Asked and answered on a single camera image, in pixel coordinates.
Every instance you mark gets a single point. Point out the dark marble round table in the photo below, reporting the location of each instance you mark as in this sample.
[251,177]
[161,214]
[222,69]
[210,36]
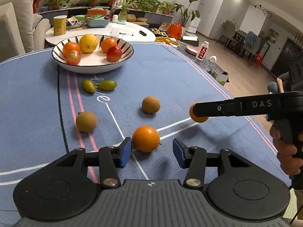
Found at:
[206,62]

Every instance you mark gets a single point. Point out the tall leafy plant white pot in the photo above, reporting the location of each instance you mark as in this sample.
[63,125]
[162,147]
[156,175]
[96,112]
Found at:
[187,11]

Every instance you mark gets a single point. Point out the small green jujube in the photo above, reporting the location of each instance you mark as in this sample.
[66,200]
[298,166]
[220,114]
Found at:
[88,85]
[107,85]

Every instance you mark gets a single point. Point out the small white cylinder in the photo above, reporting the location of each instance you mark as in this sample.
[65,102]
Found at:
[115,19]

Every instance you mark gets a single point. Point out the person's right hand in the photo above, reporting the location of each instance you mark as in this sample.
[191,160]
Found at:
[286,158]

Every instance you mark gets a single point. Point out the spider plant in glass vase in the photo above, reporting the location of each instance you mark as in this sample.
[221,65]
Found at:
[123,13]

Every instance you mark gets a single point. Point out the green bowl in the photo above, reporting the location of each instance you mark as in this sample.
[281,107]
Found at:
[80,17]

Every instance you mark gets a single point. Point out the open cardboard box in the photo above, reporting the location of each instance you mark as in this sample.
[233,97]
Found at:
[137,20]

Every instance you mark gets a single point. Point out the white air purifier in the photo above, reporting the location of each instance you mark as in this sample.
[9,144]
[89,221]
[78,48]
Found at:
[193,26]

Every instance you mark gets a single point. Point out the white bottle red label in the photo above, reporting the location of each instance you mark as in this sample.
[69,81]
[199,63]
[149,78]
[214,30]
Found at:
[202,50]

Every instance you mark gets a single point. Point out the printed paper gift bag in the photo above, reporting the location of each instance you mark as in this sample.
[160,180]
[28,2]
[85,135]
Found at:
[217,73]

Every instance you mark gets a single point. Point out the brown kiwi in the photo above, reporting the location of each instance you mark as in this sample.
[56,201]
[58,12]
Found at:
[150,104]
[86,121]

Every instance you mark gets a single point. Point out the plate of wrapped snacks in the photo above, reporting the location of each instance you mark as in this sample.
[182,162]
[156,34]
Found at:
[74,23]

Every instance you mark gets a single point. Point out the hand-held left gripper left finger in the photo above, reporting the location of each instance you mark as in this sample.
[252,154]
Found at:
[125,152]

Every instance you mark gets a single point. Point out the pink dish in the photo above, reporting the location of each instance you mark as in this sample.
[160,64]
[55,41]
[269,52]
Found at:
[191,49]

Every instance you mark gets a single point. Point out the grey television console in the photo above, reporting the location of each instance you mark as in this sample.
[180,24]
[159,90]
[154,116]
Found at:
[78,9]

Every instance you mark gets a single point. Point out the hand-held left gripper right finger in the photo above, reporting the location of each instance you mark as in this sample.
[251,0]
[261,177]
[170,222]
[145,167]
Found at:
[178,151]

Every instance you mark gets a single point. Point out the yellow basket of tangerines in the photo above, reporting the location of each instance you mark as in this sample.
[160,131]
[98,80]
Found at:
[167,41]

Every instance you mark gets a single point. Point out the beige recliner armchair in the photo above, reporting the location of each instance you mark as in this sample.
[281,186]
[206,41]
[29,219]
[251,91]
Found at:
[16,16]

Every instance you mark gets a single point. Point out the red plastic stool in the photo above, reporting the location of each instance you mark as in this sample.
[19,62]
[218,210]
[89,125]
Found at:
[257,60]

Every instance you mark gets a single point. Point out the orange plastic bag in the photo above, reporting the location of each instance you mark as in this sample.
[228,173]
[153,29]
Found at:
[175,31]

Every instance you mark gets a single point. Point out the white black striped bowl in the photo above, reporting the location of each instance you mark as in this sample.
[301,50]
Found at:
[94,67]

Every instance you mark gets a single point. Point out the teal plastic basket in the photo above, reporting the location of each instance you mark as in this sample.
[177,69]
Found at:
[97,23]

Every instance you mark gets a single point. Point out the green white box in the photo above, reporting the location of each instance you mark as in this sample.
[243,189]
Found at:
[189,38]

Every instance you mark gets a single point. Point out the blue striped tablecloth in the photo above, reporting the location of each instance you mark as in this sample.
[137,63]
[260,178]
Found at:
[165,75]

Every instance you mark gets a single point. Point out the black white pen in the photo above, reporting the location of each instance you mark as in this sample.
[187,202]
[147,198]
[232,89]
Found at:
[126,33]

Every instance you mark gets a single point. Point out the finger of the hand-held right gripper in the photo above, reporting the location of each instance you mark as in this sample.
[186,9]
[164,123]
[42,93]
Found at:
[213,108]

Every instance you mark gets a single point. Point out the orange storage box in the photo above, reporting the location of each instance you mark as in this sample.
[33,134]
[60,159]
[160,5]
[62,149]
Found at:
[95,11]

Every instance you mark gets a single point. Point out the small black remote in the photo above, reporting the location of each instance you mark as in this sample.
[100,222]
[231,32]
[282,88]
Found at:
[143,33]

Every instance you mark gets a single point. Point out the grey dining chair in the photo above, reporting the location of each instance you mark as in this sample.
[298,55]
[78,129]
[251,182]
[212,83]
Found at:
[228,32]

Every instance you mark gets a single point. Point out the black tray of longans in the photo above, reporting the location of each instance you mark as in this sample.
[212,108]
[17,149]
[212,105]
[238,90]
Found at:
[161,31]

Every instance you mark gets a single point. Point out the yellow canister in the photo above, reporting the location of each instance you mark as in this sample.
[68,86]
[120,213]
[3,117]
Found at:
[60,26]

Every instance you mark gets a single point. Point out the white oval coffee table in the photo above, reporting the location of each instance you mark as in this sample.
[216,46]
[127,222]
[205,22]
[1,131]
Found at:
[99,34]

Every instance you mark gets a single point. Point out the red apple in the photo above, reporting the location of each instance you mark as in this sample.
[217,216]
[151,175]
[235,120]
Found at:
[73,57]
[114,54]

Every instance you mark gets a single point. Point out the white notepad box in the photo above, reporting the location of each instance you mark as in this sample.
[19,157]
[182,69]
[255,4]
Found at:
[117,32]

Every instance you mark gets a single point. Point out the dining chair with blue jacket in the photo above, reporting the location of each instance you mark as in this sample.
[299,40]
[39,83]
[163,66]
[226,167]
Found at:
[253,42]

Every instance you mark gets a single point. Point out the orange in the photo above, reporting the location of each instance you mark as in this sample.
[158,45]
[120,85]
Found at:
[108,44]
[200,119]
[70,47]
[146,138]

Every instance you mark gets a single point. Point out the small teal box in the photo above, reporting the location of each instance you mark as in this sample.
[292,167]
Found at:
[122,22]

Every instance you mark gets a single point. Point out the yellow lemon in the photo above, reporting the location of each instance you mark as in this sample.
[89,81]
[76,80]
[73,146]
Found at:
[88,43]

